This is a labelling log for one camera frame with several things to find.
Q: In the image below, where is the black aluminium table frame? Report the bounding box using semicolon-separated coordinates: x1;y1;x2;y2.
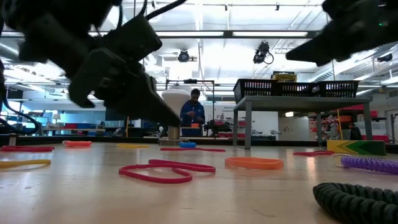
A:
0;133;398;154

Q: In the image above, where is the black tubular stand frame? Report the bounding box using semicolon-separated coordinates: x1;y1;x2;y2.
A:
164;78;216;125

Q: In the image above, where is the white mushroom table lamp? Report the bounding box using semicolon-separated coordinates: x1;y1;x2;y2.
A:
159;88;191;146

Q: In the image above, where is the person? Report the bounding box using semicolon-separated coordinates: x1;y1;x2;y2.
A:
179;88;206;138

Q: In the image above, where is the black overhead light bar frame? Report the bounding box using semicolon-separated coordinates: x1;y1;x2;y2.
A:
88;29;321;39

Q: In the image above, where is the orange spiral hair tie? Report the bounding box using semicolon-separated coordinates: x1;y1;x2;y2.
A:
62;140;93;148

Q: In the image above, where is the dark display screen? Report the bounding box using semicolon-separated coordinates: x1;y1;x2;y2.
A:
141;119;169;134

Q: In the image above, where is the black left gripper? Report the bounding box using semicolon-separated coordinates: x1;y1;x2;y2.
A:
70;49;181;127

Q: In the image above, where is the yellow green crayon box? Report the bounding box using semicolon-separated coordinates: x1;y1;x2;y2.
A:
326;139;387;156
271;70;298;83

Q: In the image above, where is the yellow rubber band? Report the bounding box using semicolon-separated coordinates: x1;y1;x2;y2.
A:
0;159;52;170
116;142;150;149

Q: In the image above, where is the black computer monitor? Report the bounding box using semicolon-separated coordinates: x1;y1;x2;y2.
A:
104;107;125;121

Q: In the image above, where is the grey perforated metal shelf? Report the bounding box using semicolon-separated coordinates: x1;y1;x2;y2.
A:
233;95;373;149

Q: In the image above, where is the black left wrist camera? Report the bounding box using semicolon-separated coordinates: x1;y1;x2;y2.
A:
99;14;163;65

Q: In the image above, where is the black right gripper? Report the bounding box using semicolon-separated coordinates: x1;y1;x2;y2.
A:
285;0;398;67

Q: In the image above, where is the purple spiral hair tie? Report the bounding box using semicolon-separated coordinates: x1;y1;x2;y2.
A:
330;154;398;175

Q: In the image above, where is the black overhead camera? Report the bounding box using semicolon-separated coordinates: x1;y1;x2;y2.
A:
177;49;190;63

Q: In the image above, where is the black ceiling camera with cable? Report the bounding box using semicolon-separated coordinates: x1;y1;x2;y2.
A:
252;41;275;65

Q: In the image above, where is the black spiral hair tie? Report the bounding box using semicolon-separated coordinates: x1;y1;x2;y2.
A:
312;182;398;224

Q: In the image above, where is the orange rubber band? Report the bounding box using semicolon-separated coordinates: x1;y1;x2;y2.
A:
224;156;285;171

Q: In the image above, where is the black slotted plastic basket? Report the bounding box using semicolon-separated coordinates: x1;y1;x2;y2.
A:
233;78;279;103
312;80;360;98
273;81;321;98

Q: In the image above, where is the small black background robot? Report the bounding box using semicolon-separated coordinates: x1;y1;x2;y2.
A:
203;119;233;137

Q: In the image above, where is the red bin shelving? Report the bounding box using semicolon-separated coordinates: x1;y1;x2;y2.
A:
307;104;389;141

